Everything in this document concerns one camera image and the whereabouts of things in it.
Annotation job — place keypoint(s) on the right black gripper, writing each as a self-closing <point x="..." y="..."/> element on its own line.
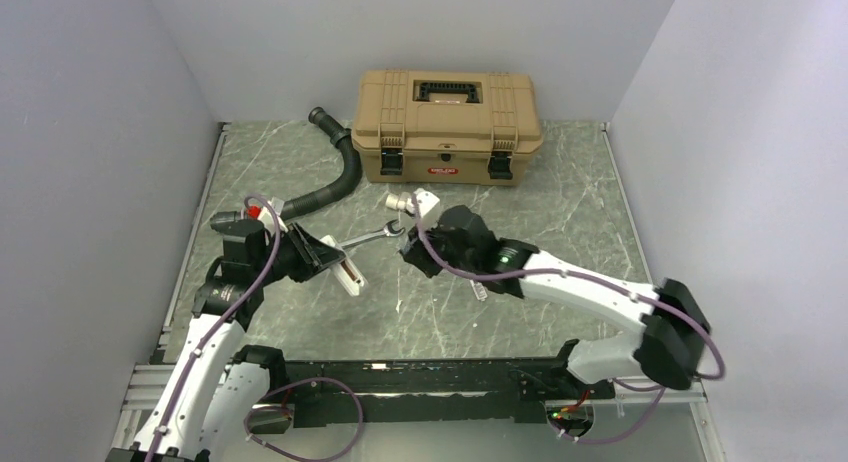
<point x="415" y="256"/>

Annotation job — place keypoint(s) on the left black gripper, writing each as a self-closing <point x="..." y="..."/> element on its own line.
<point x="312" y="254"/>

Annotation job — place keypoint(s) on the white AC remote control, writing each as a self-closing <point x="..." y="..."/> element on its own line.
<point x="346" y="272"/>

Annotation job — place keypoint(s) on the white battery cover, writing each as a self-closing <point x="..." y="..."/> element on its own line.
<point x="479" y="291"/>

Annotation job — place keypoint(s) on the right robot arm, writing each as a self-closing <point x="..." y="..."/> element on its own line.
<point x="663" y="331"/>

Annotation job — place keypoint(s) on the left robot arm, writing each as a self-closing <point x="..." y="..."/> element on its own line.
<point x="217" y="380"/>

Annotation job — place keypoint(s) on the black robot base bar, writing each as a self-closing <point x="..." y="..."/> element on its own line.
<point x="320" y="393"/>

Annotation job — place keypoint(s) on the white pipe elbow fitting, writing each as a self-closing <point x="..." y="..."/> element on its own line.
<point x="400" y="202"/>

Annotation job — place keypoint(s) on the silver combination wrench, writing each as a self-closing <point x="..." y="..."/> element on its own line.
<point x="391" y="229"/>

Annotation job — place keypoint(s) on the tan plastic toolbox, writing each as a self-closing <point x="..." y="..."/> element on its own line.
<point x="446" y="127"/>

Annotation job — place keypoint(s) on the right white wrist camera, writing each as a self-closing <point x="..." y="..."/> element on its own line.
<point x="427" y="208"/>

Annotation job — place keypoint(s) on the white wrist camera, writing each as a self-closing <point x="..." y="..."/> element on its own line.
<point x="427" y="208"/>
<point x="268" y="217"/>

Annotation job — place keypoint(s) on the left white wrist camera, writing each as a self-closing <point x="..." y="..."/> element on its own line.
<point x="268" y="217"/>

